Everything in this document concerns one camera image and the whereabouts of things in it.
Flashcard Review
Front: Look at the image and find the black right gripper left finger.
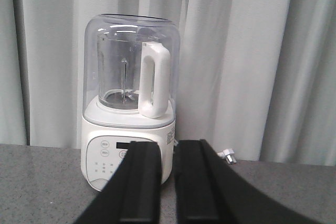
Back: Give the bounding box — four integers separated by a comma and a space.
75, 142, 161, 223

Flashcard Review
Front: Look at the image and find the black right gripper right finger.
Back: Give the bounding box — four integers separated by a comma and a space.
174, 140, 316, 223

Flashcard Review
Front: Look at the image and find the white blender with clear jar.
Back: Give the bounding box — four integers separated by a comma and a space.
80, 14, 180, 191

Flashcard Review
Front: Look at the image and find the white pleated curtain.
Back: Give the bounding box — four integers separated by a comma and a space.
1, 0, 335, 166

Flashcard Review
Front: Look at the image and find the white power cord with plug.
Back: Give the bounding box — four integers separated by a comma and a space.
215, 148, 238, 165

